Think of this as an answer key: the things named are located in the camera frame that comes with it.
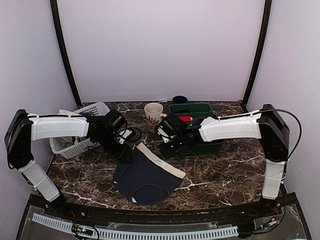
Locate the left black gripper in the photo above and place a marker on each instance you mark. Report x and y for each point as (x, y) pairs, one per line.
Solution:
(122, 154)

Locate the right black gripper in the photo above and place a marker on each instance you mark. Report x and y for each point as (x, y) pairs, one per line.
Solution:
(167, 153)

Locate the navy underwear white waistband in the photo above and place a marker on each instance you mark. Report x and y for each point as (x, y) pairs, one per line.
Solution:
(146, 179)

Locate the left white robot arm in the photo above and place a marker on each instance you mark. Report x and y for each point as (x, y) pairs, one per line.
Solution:
(27, 128)

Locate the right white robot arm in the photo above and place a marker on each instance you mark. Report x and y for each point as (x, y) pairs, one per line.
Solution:
(265, 124)

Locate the red rolled sock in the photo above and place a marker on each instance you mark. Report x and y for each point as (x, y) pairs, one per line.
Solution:
(186, 119)

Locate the green divided organizer tray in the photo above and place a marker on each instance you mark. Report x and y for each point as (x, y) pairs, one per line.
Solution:
(198, 111)

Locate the cream floral mug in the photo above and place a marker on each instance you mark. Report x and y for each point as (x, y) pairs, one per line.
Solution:
(154, 114)

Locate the dark blue mug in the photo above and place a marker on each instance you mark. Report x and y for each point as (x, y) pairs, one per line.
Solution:
(179, 99)

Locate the grey garment in basket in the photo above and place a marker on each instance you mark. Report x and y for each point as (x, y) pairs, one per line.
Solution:
(67, 141)

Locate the white plastic laundry basket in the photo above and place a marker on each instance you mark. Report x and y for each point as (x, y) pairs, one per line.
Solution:
(82, 142)

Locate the cream cloth in basket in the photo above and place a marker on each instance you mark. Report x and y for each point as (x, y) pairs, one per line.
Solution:
(66, 112)

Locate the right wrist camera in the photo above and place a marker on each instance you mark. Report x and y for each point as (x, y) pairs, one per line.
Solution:
(171, 126)

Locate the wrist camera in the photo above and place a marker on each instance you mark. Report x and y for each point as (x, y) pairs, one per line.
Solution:
(171, 126)
(115, 119)

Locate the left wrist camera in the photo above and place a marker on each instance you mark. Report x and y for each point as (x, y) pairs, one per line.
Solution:
(115, 119)

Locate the black front rail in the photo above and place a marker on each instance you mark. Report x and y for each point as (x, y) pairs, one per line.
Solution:
(99, 215)

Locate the white slotted cable duct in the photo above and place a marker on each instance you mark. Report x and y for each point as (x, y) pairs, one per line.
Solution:
(121, 231)

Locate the left black frame post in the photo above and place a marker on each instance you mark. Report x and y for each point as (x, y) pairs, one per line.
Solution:
(63, 51)

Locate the black frame post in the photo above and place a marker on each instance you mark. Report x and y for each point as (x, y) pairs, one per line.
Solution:
(258, 54)
(63, 51)

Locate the right black frame post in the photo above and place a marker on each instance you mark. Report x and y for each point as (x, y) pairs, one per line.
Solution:
(258, 54)

